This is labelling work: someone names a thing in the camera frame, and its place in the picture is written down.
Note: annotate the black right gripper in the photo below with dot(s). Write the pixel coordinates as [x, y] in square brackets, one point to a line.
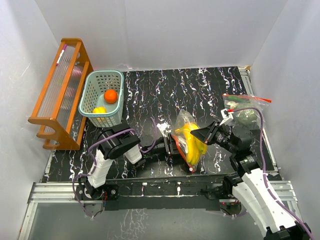
[206, 134]

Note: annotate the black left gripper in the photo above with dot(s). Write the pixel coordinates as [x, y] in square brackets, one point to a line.
[170, 146]

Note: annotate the fake banana bunch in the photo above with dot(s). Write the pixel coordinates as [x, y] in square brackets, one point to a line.
[194, 147]

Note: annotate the clear zip bag with fruit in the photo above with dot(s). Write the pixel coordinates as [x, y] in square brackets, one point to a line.
[183, 118]

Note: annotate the fake orange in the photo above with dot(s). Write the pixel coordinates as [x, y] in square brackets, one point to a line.
[110, 96]

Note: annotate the fake yellow bell pepper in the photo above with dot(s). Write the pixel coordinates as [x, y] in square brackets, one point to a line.
[99, 110]

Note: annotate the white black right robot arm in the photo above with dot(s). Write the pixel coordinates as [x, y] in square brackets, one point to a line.
[249, 184]

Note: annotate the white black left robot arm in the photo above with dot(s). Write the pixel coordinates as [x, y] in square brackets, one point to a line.
[120, 140]

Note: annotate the clear zip bag with vegetables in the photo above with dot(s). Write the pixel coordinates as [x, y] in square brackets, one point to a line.
[246, 109]

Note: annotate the teal plastic basket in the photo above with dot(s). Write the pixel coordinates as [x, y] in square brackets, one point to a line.
[96, 84]

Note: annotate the orange wooden rack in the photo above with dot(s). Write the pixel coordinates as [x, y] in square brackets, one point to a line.
[56, 111]

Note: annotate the pink white marker pen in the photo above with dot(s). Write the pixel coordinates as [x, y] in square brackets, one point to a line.
[61, 54]

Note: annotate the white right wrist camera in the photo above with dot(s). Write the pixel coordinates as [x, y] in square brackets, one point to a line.
[227, 117]

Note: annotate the aluminium frame rail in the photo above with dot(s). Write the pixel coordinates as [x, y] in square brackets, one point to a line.
[125, 194]

